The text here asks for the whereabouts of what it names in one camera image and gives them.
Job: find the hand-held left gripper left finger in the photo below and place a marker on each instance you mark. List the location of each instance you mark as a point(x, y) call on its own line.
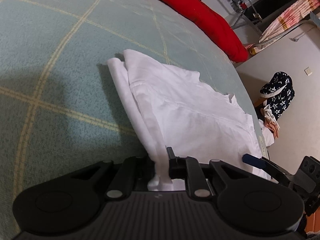
point(143, 167)

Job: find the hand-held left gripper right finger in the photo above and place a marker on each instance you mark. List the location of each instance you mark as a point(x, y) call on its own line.
point(172, 165)

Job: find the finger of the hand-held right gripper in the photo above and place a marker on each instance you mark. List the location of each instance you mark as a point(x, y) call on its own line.
point(252, 160)

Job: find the white t-shirt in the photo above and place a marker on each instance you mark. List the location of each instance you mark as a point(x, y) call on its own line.
point(187, 105)

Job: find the pile of light clothes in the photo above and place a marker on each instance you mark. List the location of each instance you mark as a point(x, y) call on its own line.
point(271, 127)

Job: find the wooden chair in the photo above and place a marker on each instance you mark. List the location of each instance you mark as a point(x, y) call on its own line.
point(260, 103)

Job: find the navy star print garment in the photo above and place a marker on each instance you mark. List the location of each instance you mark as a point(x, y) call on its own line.
point(277, 92)

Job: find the blue checked bed sheet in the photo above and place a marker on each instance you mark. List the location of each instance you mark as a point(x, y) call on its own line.
point(62, 55)

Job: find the metal drying rack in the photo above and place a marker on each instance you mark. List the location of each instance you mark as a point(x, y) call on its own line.
point(241, 17)

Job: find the pink curtain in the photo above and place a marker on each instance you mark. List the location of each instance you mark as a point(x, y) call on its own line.
point(292, 15)

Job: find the red rolled quilt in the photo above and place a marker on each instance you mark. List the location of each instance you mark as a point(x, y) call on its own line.
point(200, 12)

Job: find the white wall socket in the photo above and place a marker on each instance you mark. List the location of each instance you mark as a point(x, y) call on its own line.
point(308, 70)

